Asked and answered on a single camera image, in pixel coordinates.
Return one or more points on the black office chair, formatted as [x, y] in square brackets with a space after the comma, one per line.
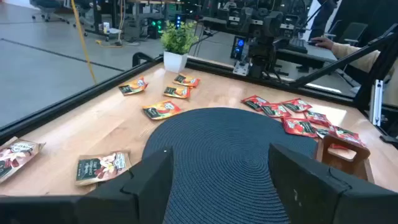
[46, 7]

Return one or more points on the orange tea bag packet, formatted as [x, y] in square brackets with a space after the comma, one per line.
[133, 86]
[161, 109]
[177, 91]
[186, 80]

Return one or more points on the computer with green lights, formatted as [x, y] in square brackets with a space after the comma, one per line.
[155, 28]

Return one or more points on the round dark blue woven placemat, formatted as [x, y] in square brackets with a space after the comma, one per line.
[217, 140]

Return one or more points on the wooden three-compartment box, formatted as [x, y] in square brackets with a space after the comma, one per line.
[339, 165]

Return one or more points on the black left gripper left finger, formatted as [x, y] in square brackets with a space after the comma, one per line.
[124, 205]

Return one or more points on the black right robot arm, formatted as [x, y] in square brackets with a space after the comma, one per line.
[261, 53]

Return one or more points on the dark office desk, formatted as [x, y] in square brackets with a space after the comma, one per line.
[311, 57]

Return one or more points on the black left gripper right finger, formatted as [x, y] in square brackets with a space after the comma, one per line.
[311, 199]

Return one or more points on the black controller box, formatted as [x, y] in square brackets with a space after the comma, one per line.
[237, 46]

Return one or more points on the brown tea bag packet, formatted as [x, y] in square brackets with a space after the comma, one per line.
[15, 155]
[102, 168]

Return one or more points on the green plant in white pot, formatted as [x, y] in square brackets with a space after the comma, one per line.
[174, 62]

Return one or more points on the person's hand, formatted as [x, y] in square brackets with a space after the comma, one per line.
[323, 43]

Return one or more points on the grey chair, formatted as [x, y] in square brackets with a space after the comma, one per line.
[354, 31]

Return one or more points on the black keyboard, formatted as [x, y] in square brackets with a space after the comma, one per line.
[297, 45]

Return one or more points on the computer with blue lights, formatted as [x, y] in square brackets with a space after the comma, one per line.
[178, 21]

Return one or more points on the silver aluminium bracket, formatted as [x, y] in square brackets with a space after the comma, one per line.
[377, 102]

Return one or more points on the person's forearm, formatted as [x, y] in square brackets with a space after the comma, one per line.
[354, 56]

